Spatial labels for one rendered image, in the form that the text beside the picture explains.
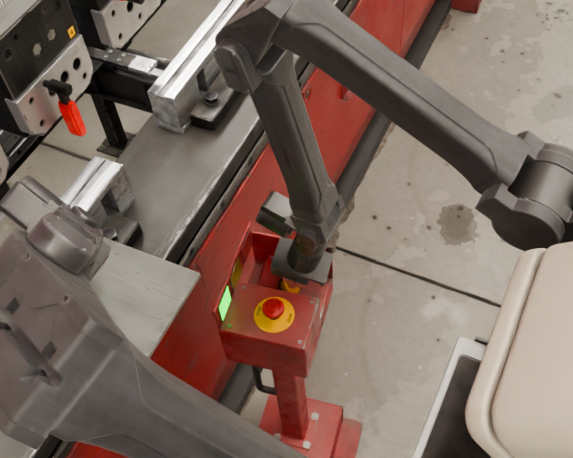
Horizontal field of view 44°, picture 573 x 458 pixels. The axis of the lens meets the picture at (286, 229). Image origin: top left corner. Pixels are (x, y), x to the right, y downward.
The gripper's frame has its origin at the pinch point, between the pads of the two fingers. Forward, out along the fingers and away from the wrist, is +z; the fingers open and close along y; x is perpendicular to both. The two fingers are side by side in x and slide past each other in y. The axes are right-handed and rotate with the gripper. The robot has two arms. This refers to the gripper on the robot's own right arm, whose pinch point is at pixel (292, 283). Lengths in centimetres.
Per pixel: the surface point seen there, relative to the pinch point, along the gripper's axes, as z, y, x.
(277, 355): 0.3, -1.5, 14.8
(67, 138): 103, 89, -87
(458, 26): 66, -38, -178
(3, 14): -51, 47, 8
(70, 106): -38, 39, 7
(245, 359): 6.8, 3.6, 14.7
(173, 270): -21.7, 18.9, 17.4
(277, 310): -6.9, 1.4, 10.1
